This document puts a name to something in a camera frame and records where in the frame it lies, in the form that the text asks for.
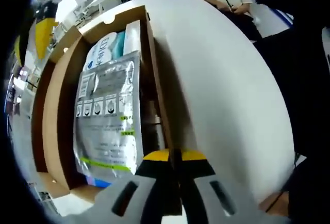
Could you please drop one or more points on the brown cardboard shoe box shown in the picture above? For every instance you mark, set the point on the brown cardboard shoe box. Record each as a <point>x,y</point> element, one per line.
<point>60,92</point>

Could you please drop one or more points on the blue white wet wipes pack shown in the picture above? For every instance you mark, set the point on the blue white wet wipes pack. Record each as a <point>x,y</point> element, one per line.
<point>103,48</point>

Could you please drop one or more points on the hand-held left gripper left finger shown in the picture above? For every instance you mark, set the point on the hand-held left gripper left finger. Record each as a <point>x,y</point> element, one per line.
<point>129,198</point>

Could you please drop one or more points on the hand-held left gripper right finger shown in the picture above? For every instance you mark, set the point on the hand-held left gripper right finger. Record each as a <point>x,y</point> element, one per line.
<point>219,200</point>

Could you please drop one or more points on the silver foil packet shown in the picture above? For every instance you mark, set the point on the silver foil packet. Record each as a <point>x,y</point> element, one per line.
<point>108,131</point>

